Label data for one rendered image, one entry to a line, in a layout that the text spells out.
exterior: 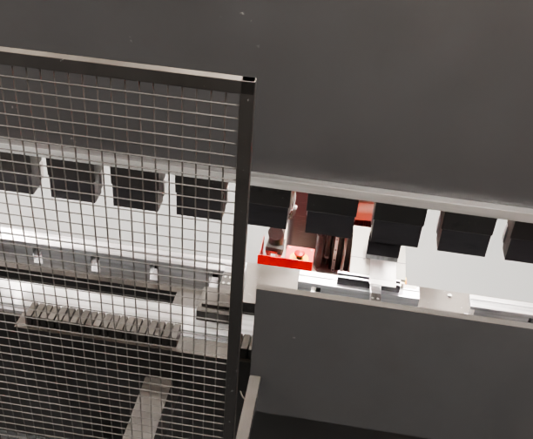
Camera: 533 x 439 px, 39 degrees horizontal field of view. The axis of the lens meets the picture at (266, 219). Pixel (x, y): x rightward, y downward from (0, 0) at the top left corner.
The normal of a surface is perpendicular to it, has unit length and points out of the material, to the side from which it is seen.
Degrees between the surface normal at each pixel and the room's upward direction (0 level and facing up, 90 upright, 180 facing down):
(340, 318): 90
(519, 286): 0
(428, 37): 90
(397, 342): 90
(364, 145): 90
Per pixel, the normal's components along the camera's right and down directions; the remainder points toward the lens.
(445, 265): 0.07, -0.81
